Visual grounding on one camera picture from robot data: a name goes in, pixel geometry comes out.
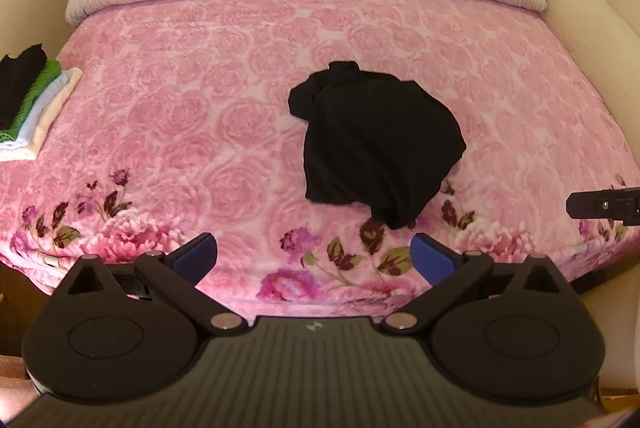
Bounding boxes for black trousers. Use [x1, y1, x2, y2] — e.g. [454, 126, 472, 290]
[288, 61, 466, 229]

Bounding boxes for pink floral blanket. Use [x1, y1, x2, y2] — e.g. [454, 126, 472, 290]
[1, 0, 639, 318]

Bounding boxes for cream folded garment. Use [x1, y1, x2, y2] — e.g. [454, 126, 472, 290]
[1, 68, 82, 162]

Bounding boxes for light blue folded garment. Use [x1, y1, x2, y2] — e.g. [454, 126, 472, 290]
[1, 71, 72, 150]

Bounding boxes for green folded garment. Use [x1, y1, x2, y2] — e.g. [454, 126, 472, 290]
[1, 59, 62, 133]

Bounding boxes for black folded garment on stack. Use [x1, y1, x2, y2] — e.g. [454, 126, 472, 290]
[0, 44, 48, 129]

